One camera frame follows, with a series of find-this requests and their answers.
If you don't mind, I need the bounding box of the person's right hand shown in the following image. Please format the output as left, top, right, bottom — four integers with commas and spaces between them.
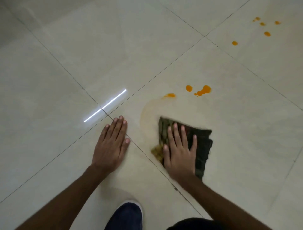
163, 122, 198, 183

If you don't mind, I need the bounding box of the person's left hand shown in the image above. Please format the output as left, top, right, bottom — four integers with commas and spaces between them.
91, 116, 131, 176

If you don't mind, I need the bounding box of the dark green cleaning cloth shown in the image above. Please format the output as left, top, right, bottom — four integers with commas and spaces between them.
151, 116, 213, 181

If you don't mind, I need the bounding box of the person's right forearm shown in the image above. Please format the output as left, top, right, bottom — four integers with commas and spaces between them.
181, 174, 273, 230

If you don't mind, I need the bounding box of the person's left forearm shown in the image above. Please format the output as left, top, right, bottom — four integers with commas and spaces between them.
15, 164, 111, 230

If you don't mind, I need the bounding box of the smeared orange liquid stain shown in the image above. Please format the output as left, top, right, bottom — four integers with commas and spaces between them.
140, 93, 177, 129

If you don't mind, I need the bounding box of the large orange liquid splash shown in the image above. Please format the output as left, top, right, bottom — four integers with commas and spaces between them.
194, 85, 212, 97

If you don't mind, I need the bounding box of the dark blue shoe white sole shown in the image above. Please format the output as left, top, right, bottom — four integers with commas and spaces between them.
104, 200, 144, 230

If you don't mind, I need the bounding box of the person's black trouser leg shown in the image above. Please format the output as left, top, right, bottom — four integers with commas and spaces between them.
166, 217, 229, 230

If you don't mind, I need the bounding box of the scatter of small orange spots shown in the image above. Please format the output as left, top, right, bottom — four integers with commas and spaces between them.
232, 17, 281, 46

